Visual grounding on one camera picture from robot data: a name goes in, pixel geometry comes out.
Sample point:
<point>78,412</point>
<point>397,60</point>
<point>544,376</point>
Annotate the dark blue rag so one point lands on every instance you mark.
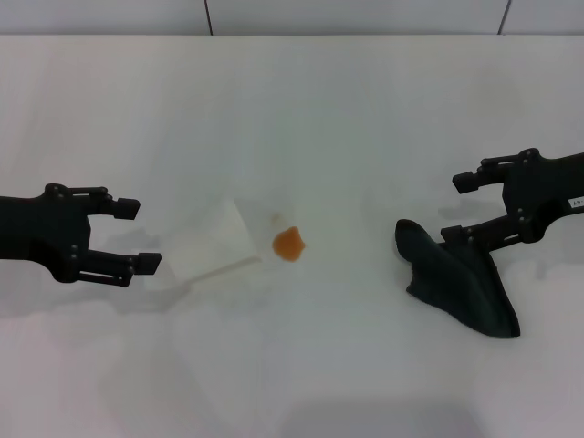
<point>461,283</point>

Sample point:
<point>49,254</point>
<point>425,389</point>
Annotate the large brown water stain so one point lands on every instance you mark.
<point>288,245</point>

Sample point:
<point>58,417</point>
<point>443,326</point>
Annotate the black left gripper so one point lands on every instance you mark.
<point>45,228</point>

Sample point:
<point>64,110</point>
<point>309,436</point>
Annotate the white paper cup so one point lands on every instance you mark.
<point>210,246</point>

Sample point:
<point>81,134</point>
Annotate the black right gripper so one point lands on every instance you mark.
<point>538,196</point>

